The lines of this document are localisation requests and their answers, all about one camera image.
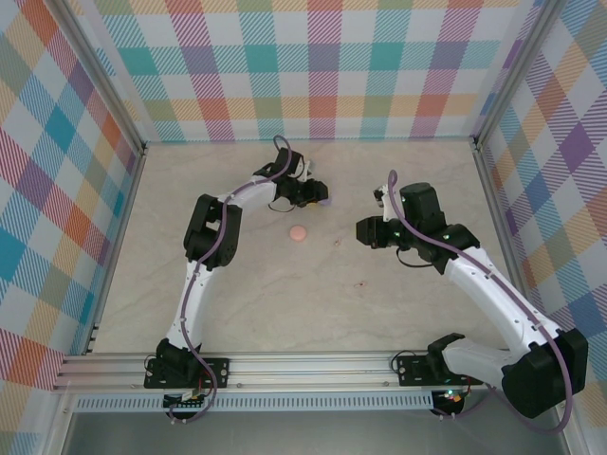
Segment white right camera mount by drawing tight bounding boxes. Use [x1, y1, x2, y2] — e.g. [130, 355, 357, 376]
[381, 184, 404, 223]

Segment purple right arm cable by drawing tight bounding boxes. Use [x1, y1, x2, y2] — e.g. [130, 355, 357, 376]
[387, 169, 575, 435]

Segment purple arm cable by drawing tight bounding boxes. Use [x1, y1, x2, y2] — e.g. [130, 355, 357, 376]
[165, 135, 293, 426]
[387, 169, 575, 435]

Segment aluminium side rail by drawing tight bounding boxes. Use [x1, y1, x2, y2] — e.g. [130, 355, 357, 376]
[86, 144, 148, 356]
[473, 141, 542, 333]

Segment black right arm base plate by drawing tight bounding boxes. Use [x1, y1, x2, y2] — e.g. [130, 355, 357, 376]
[395, 353, 485, 388]

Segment long aluminium base rail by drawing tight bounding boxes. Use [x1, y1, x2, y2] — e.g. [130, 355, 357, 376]
[52, 349, 511, 392]

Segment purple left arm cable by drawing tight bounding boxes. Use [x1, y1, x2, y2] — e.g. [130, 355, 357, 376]
[165, 135, 293, 426]

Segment aluminium frame post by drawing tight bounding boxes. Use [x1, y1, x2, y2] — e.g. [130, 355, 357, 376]
[59, 0, 147, 157]
[473, 0, 563, 148]

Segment slotted grey cable duct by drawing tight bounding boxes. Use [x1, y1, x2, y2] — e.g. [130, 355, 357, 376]
[74, 391, 435, 413]

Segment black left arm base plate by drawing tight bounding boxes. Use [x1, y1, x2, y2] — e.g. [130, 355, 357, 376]
[143, 355, 232, 391]

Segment small circuit board with wires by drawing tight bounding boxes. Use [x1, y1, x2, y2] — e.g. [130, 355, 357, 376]
[163, 389, 210, 411]

